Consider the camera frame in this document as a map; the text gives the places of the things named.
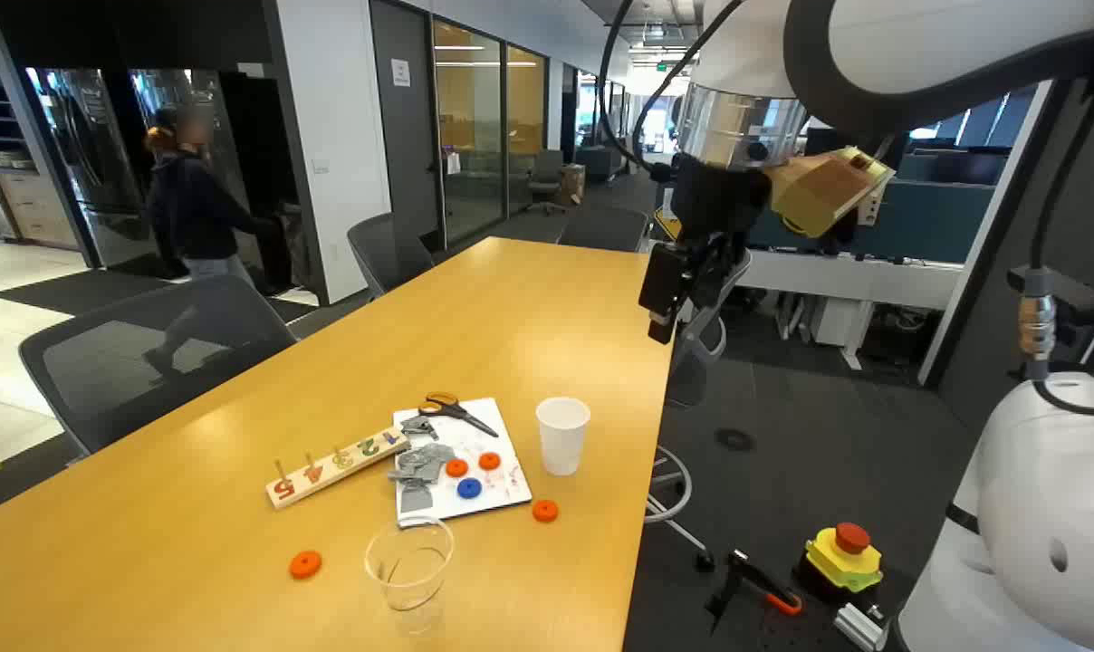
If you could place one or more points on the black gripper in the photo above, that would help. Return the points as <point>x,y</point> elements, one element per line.
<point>716,210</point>

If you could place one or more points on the orange disc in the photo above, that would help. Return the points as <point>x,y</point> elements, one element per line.
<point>304,563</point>
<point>457,470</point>
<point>546,512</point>
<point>492,460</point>

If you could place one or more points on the blue disc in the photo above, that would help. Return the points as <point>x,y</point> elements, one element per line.
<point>467,488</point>

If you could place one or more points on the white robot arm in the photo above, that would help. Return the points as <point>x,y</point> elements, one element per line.
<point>1012,567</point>

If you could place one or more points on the white desk in background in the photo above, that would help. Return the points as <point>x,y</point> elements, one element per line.
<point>855,288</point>

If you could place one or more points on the white paper cup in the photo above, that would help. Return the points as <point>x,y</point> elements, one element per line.
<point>562,433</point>

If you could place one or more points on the stool chrome base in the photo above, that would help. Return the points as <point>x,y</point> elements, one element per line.
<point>670,491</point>

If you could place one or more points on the dark office chair far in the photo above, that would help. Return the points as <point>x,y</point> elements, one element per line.
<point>382,255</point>

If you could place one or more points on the black orange clamp tool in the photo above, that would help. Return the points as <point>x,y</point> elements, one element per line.
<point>745,573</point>

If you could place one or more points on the yellow red emergency stop button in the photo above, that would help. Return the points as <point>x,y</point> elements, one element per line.
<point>843,563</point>

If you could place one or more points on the crumpled grey cloth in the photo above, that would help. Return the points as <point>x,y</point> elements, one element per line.
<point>423,464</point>

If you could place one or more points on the wooden number puzzle board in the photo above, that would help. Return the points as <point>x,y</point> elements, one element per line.
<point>320,474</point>

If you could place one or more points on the clear plastic cup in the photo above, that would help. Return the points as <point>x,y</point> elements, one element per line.
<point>412,567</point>

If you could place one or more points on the person in dark clothes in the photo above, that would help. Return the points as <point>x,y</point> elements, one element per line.
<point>193,214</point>

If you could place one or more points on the grey office chair left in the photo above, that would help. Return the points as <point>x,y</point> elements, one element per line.
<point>134,361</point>

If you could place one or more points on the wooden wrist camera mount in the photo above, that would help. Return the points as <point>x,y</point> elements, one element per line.
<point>818,195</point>

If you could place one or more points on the black handled scissors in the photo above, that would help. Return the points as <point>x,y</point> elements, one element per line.
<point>443,402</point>

